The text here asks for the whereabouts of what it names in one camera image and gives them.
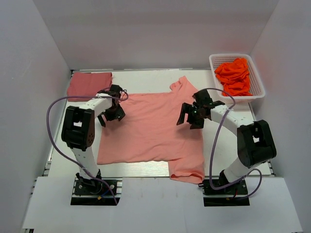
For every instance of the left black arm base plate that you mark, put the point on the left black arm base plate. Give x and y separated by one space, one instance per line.
86 195

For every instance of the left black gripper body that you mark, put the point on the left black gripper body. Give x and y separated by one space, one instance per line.
109 113

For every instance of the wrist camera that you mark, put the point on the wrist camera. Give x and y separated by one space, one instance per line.
113 90
203 99

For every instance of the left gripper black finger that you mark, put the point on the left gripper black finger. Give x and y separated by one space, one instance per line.
119 113
102 120

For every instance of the crumpled orange t shirt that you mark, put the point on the crumpled orange t shirt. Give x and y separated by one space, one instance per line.
234 77

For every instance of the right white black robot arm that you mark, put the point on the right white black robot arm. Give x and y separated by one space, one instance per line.
255 144

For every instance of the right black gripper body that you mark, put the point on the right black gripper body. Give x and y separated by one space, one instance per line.
196 109

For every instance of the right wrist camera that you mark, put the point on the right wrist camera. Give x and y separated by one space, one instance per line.
203 99

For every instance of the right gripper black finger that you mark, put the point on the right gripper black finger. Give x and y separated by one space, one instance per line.
195 122
185 109

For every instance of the folded dusty red t shirt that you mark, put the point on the folded dusty red t shirt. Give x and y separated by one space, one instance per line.
83 86

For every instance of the salmon pink t shirt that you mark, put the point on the salmon pink t shirt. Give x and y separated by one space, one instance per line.
149 132

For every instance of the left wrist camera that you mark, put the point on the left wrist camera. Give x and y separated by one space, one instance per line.
113 90

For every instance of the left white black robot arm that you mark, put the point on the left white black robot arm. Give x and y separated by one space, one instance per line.
78 132

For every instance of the white perforated plastic basket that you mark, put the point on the white perforated plastic basket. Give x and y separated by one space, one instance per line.
256 86

